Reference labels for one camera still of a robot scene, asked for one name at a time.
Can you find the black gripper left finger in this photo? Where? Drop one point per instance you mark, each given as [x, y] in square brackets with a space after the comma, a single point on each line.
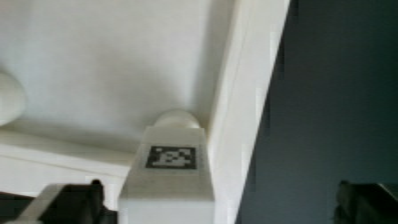
[70, 204]

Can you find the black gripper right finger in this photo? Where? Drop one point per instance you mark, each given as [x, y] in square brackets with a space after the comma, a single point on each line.
[367, 203]

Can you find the white leg with tag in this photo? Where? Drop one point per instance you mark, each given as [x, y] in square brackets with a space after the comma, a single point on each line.
[168, 192]

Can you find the white square tabletop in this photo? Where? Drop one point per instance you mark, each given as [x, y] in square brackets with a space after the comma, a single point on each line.
[118, 59]

